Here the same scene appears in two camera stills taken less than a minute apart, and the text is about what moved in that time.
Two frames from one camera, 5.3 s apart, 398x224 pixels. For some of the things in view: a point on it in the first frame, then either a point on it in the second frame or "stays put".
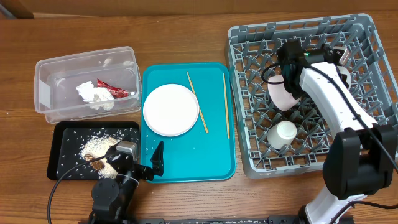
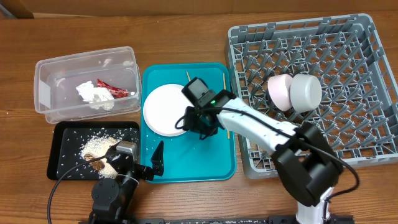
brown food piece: [96, 164] stays put
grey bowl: [344, 71] → [305, 92]
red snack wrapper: [116, 93] stays put
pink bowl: [278, 94] stays put
